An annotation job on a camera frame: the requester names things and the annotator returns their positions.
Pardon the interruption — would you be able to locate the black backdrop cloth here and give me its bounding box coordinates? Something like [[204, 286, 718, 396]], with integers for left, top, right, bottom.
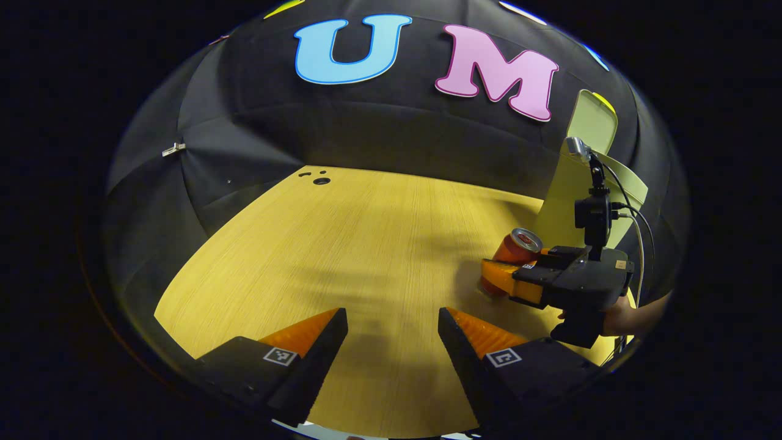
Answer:
[[104, 0, 691, 343]]

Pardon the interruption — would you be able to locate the pale green desktop garbage bin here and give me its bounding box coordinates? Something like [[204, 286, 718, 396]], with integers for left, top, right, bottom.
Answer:
[[536, 89, 648, 251]]

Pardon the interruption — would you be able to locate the red pop can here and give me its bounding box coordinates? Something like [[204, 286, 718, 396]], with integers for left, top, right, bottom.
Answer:
[[478, 227, 543, 299]]

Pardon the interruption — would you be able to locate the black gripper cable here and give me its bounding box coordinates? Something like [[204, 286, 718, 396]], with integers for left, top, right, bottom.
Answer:
[[602, 162, 656, 270]]

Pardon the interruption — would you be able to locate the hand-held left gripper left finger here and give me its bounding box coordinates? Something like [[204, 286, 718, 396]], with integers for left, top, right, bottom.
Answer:
[[195, 307, 349, 428]]

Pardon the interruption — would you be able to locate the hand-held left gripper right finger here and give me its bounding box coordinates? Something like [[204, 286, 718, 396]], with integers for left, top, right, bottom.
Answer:
[[437, 307, 602, 431]]

